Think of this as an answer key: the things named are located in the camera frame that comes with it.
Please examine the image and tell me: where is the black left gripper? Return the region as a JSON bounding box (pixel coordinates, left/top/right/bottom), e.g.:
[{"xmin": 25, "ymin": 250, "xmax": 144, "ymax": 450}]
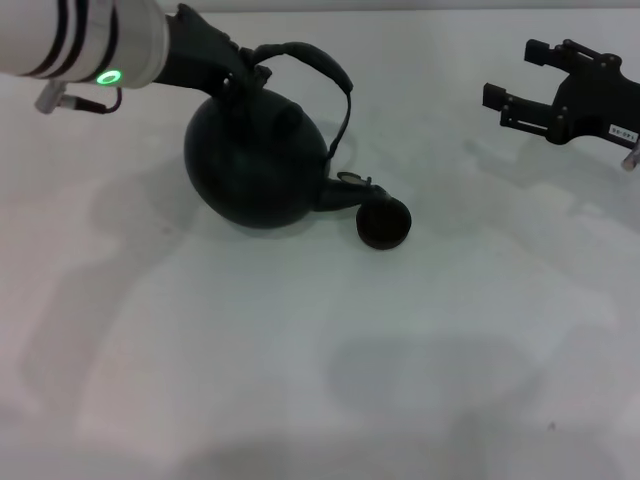
[{"xmin": 151, "ymin": 3, "xmax": 274, "ymax": 99}]

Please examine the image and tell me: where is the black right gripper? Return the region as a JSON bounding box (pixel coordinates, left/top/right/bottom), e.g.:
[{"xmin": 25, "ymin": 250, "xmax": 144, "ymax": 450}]
[{"xmin": 481, "ymin": 38, "xmax": 640, "ymax": 147}]

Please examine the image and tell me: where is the black round teapot with handle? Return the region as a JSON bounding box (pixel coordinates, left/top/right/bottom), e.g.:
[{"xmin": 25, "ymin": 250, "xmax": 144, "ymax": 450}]
[{"xmin": 183, "ymin": 41, "xmax": 397, "ymax": 231}]

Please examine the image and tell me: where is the small dark brown teacup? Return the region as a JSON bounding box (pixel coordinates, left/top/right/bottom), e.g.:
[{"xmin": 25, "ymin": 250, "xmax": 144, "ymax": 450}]
[{"xmin": 354, "ymin": 196, "xmax": 413, "ymax": 250}]

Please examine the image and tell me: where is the silver right wrist cable connector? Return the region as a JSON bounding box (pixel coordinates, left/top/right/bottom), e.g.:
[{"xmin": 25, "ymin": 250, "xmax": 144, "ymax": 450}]
[{"xmin": 620, "ymin": 136, "xmax": 640, "ymax": 172}]

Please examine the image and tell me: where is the silver wrist cable connector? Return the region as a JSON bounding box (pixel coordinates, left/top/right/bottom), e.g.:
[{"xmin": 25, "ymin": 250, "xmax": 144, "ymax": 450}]
[
  {"xmin": 34, "ymin": 81, "xmax": 124, "ymax": 114},
  {"xmin": 620, "ymin": 136, "xmax": 640, "ymax": 172}
]

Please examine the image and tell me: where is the silver left wrist cable connector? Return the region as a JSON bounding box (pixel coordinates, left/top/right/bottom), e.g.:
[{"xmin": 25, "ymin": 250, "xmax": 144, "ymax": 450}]
[{"xmin": 34, "ymin": 81, "xmax": 124, "ymax": 114}]

